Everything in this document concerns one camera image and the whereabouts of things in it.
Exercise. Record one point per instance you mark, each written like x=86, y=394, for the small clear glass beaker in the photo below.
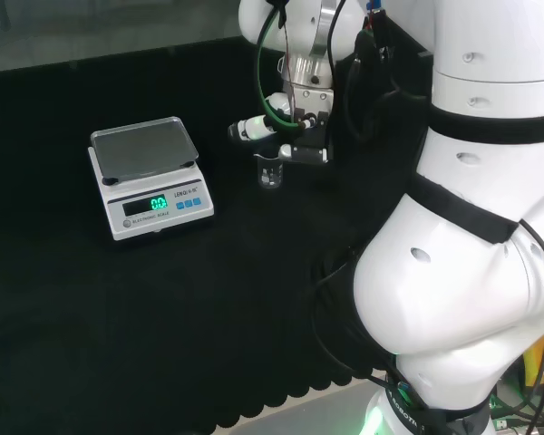
x=271, y=176

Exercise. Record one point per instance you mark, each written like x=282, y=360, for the yellow stop button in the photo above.
x=532, y=362

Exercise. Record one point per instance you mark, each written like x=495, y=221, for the white electronic balance steel pan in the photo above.
x=154, y=199

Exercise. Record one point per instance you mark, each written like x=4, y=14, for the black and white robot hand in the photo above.
x=310, y=102

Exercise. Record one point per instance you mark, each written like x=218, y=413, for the black bench cloth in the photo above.
x=186, y=294

